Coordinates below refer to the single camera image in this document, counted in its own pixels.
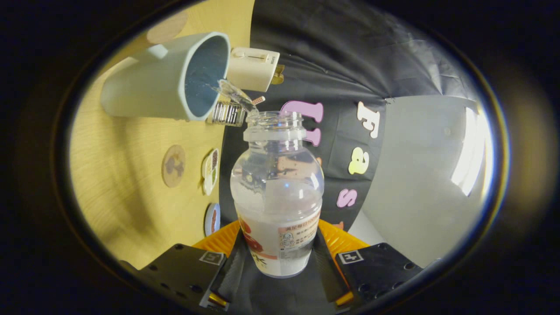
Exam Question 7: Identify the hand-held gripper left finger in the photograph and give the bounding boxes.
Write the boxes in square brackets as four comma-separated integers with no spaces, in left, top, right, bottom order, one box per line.
[139,220,245,312]

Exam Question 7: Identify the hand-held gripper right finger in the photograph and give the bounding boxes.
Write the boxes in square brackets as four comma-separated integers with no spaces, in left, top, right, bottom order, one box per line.
[314,219,424,309]

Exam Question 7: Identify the clear juice bottle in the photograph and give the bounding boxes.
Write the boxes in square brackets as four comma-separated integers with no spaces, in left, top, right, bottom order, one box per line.
[231,111,325,278]

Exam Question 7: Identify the round patterned coaster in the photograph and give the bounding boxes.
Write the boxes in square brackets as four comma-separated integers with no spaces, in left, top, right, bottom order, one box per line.
[161,144,186,188]

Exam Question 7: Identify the pale green cup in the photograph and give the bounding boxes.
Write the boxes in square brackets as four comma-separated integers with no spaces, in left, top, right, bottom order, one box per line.
[101,10,231,122]

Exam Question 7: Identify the blue plate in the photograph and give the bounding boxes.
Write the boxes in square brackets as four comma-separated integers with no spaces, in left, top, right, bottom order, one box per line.
[204,203,221,237]

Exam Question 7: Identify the white divided sauce dish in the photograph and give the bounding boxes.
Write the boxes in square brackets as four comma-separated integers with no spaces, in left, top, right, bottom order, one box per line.
[202,148,220,196]

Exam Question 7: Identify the wooden table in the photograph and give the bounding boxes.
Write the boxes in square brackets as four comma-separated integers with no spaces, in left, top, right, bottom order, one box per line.
[68,0,256,270]

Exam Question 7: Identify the ceiling light panel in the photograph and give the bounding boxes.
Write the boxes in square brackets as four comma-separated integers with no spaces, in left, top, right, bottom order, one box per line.
[451,106,494,197]

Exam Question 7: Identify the white toaster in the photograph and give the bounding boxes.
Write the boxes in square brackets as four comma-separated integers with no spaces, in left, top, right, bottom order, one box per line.
[226,47,280,93]

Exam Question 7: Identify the black backdrop cloth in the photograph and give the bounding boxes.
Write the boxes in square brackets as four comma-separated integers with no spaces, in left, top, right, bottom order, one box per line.
[219,0,480,313]

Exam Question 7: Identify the metal wire holder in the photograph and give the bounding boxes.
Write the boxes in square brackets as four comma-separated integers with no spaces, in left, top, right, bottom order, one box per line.
[206,94,246,127]

